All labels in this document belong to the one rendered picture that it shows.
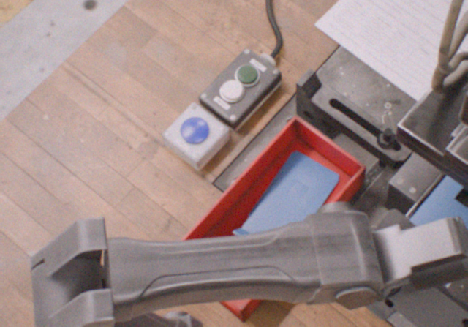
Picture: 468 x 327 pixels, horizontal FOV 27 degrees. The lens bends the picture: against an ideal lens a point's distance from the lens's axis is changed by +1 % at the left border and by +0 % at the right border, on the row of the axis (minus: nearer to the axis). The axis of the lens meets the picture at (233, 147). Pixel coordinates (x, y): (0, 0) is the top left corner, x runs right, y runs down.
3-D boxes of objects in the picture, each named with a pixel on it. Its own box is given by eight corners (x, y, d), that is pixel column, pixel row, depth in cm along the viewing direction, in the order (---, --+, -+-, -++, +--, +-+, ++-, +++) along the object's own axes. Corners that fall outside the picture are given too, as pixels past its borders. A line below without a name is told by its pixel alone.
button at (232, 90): (219, 97, 135) (217, 90, 133) (232, 83, 136) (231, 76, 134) (234, 108, 134) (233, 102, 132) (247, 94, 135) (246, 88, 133)
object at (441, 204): (390, 243, 117) (393, 235, 115) (464, 155, 122) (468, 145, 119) (438, 279, 115) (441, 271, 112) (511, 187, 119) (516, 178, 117)
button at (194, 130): (175, 137, 133) (173, 130, 131) (194, 116, 134) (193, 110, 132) (197, 153, 131) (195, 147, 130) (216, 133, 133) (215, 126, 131)
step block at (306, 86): (295, 113, 135) (295, 83, 127) (308, 99, 136) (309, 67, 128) (331, 139, 133) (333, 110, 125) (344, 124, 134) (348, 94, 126)
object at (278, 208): (233, 239, 127) (232, 232, 125) (295, 151, 132) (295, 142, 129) (278, 267, 125) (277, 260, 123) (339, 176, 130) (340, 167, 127)
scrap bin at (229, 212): (175, 265, 127) (170, 251, 121) (295, 134, 134) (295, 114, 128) (243, 323, 123) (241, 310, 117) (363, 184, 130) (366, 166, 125)
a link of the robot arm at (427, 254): (462, 207, 94) (430, 170, 84) (486, 291, 90) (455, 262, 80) (352, 241, 98) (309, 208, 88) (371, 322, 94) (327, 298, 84)
